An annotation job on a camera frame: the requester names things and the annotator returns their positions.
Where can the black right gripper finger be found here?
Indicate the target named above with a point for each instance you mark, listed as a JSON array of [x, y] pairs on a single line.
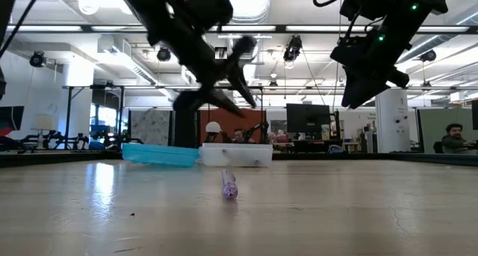
[[371, 86], [353, 90]]

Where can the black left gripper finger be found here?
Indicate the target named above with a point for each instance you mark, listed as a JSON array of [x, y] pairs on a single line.
[[241, 62], [209, 96]]

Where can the clear plastic supply box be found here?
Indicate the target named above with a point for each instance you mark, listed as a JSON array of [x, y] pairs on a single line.
[[239, 157]]

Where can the blue plastic box lid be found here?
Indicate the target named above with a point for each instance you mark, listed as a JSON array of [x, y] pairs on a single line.
[[160, 154]]

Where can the purple transparent pen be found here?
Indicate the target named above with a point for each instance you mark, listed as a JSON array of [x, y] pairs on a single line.
[[229, 185]]

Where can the background robot arm blue base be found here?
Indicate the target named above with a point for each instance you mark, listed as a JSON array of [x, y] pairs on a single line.
[[115, 140]]

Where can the black ceiling spotlight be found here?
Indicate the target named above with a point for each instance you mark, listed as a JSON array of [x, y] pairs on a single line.
[[427, 55], [292, 49], [37, 59], [163, 53]]

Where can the white globe lamp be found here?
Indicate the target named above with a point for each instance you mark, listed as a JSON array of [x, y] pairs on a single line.
[[213, 127]]

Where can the orange partition panel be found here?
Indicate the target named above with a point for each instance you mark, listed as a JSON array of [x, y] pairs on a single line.
[[231, 124]]

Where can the white round column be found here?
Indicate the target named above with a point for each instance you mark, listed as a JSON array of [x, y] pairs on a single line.
[[392, 121]]

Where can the black partition panel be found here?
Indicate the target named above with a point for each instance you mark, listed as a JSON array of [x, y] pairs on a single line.
[[185, 131]]

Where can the person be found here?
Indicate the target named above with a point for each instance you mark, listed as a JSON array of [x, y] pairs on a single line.
[[239, 135], [453, 140]]

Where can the black computer monitor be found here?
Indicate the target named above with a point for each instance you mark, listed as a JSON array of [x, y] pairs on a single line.
[[308, 118]]

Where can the background robot arms green lights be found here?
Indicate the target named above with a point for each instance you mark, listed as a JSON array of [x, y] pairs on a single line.
[[257, 131]]

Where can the marble patterned panel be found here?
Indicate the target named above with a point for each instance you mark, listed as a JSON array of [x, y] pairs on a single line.
[[149, 127]]

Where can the green partition panel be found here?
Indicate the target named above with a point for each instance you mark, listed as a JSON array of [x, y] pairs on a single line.
[[429, 125]]

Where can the background black robot arms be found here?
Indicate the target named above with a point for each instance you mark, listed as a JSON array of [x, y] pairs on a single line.
[[56, 138]]

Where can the table lamp white shade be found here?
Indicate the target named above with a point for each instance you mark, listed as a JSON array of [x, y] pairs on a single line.
[[42, 122]]

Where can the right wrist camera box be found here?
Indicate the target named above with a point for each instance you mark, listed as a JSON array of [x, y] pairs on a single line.
[[349, 54]]

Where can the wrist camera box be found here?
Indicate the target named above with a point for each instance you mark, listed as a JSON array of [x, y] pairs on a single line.
[[349, 54], [209, 6]]

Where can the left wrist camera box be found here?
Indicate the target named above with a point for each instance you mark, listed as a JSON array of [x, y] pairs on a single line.
[[209, 6]]

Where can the black overhead frame bar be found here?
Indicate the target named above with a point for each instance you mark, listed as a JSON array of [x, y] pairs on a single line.
[[281, 28]]

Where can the silver ventilation duct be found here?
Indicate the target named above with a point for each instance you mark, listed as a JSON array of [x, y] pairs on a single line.
[[250, 2]]

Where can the black table border rail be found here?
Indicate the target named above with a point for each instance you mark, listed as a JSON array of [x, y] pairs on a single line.
[[373, 158]]

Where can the black metal stand frame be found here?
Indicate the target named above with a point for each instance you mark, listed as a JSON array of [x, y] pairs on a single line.
[[68, 114]]

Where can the black frame post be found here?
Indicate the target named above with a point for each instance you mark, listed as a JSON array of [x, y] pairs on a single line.
[[7, 6]]

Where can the dark wall monitor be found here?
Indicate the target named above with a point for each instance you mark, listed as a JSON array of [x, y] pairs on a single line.
[[11, 117]]

